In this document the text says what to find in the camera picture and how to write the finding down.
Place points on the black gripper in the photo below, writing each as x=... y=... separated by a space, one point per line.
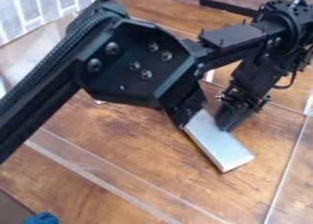
x=254 y=78

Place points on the blue object at bottom edge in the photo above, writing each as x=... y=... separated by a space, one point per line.
x=42 y=218

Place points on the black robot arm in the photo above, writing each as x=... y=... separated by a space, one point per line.
x=129 y=62

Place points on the black strip on table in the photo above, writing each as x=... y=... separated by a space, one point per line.
x=236 y=9

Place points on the spoon with yellow handle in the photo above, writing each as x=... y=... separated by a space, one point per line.
x=98 y=102

